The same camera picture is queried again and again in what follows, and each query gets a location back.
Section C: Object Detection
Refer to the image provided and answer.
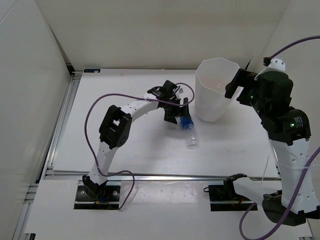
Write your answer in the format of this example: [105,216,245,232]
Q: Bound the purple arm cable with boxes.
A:
[84,82,196,210]
[239,35,320,240]

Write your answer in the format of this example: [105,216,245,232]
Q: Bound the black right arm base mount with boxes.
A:
[203,173,253,212]

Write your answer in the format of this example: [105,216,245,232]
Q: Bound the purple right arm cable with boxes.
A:
[239,35,320,240]

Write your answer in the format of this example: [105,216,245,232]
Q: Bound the aluminium table rail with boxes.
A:
[44,170,281,182]
[36,71,82,183]

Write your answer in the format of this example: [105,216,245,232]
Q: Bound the aluminium left table rail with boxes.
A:
[36,71,82,183]

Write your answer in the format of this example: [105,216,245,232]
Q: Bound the aluminium front table rail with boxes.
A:
[44,170,281,182]

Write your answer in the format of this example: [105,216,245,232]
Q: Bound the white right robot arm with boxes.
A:
[223,69,320,226]

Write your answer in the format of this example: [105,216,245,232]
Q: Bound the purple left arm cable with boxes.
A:
[84,82,196,210]

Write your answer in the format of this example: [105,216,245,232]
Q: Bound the blue corner label left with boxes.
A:
[83,68,101,74]

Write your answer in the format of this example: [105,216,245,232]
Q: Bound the white octagonal bin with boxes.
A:
[194,57,240,123]

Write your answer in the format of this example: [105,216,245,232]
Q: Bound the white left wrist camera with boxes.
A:
[177,87,184,94]

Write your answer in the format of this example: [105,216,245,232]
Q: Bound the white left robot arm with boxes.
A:
[82,80,193,200]

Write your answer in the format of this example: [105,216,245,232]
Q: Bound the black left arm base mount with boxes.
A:
[73,181,121,210]

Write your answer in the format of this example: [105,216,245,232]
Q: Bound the clear bottle blue label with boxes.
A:
[180,116,199,149]

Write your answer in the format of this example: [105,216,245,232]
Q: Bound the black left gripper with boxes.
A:
[163,97,191,124]

